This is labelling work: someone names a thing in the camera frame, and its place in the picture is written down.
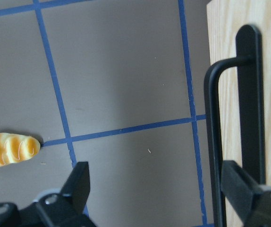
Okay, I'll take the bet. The black metal drawer handle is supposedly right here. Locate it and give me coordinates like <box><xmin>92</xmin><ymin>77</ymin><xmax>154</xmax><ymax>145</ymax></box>
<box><xmin>204</xmin><ymin>24</ymin><xmax>266</xmax><ymax>227</ymax></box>

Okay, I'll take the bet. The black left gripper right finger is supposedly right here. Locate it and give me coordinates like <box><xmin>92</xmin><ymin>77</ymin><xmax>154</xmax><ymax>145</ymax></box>
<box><xmin>220</xmin><ymin>160</ymin><xmax>271</xmax><ymax>227</ymax></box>

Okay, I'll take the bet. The light wood drawer cabinet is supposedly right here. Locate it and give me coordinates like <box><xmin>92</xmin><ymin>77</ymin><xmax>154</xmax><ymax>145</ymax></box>
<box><xmin>207</xmin><ymin>0</ymin><xmax>271</xmax><ymax>227</ymax></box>

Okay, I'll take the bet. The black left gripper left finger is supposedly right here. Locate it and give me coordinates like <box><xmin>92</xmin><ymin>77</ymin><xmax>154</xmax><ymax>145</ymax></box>
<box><xmin>0</xmin><ymin>162</ymin><xmax>96</xmax><ymax>227</ymax></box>

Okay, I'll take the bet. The striped toy bread loaf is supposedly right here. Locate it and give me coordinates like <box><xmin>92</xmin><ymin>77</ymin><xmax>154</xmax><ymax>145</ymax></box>
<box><xmin>0</xmin><ymin>132</ymin><xmax>41</xmax><ymax>167</ymax></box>

